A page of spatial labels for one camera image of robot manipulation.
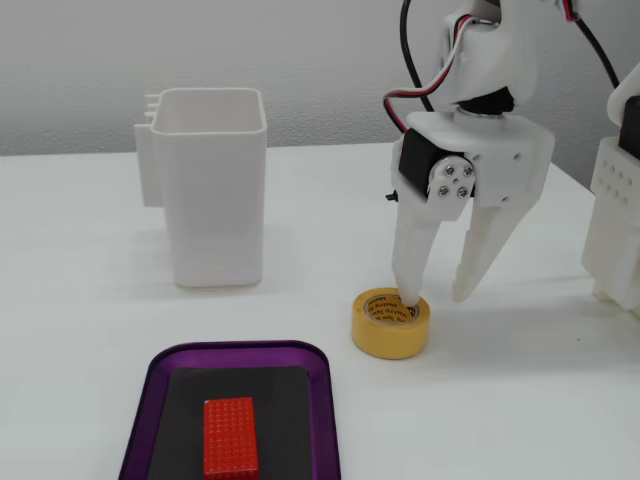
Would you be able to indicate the purple metal tray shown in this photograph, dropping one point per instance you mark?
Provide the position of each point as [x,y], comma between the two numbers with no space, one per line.
[250,352]

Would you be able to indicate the black tray mat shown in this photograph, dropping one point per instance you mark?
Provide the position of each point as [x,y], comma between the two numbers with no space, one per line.
[285,425]

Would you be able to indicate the red studded block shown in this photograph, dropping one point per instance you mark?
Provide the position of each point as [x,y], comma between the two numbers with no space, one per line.
[230,435]

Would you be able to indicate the yellow tape roll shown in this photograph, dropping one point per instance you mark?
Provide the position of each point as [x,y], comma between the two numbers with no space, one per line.
[380,340]

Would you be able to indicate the white plastic box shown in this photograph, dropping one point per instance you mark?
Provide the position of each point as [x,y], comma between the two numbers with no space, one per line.
[215,200]

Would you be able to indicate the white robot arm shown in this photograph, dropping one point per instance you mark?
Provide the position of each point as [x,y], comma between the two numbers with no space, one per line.
[505,55]

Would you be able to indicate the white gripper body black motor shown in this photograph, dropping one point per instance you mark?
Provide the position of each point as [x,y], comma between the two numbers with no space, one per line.
[505,162]

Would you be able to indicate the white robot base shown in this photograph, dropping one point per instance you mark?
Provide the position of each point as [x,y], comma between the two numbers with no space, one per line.
[612,225]

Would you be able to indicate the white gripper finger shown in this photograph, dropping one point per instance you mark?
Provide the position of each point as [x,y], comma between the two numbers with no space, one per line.
[487,240]
[415,250]

